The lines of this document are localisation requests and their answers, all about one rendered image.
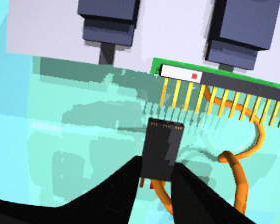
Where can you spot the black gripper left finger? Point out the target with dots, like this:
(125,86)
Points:
(110,202)

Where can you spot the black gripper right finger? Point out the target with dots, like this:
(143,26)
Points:
(193,202)

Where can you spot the green circuit board with pin header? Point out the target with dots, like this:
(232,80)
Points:
(198,74)

